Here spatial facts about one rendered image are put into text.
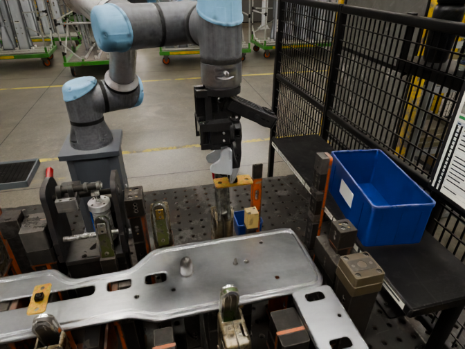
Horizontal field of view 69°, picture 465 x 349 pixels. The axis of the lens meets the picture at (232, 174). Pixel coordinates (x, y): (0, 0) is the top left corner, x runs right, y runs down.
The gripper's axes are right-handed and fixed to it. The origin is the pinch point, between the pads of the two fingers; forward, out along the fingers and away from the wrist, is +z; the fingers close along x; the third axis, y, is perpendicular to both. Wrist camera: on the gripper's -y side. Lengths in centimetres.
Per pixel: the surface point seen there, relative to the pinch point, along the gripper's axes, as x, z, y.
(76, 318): 7.5, 26.5, 37.3
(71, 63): -611, 102, 146
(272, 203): -63, 58, -35
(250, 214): -10.9, 20.4, -7.4
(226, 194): -14.0, 14.7, -1.5
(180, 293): 6.4, 26.7, 14.6
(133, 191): -22.2, 14.8, 23.6
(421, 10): -143, -16, -160
